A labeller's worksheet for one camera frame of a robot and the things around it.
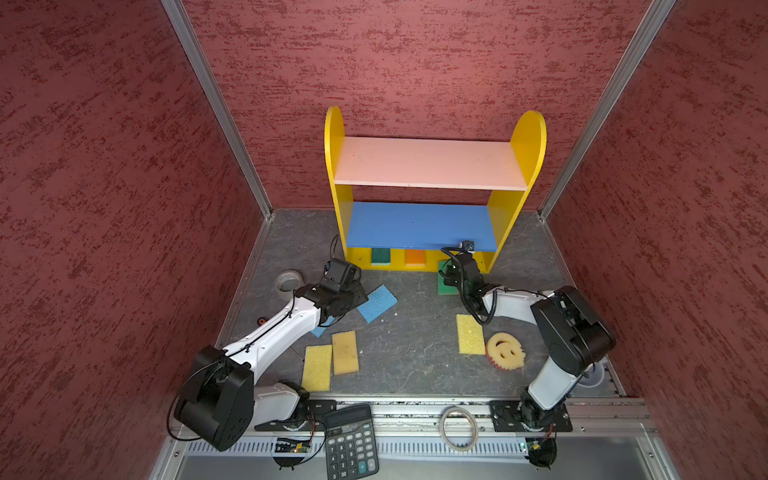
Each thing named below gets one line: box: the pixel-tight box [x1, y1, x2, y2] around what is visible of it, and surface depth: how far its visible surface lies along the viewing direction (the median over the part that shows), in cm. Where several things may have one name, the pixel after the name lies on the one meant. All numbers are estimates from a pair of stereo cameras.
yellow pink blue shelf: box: [324, 106, 547, 272], surface depth 83 cm
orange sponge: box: [405, 249, 425, 266], surface depth 108 cm
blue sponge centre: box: [356, 284, 398, 324], surface depth 94 cm
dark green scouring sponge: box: [372, 248, 390, 266], surface depth 105 cm
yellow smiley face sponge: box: [486, 332, 526, 371], surface depth 83 cm
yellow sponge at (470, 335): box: [456, 314, 486, 355], surface depth 88 cm
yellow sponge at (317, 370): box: [301, 344, 333, 392], surface depth 82 cm
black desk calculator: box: [323, 404, 379, 480], surface depth 70 cm
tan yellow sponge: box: [332, 330, 359, 376], surface depth 85 cm
